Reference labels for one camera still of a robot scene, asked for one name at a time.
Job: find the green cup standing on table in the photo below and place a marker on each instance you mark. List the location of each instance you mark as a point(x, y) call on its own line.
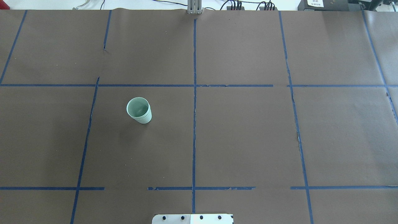
point(143, 115)

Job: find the green cup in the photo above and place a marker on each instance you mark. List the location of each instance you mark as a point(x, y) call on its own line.
point(143, 115)
point(135, 104)

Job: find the black power strip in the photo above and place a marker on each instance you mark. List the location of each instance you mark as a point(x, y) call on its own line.
point(235, 8)

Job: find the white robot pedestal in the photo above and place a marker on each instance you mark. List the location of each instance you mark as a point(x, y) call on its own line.
point(193, 219)

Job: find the aluminium frame post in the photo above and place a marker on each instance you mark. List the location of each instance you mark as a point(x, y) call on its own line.
point(194, 7)

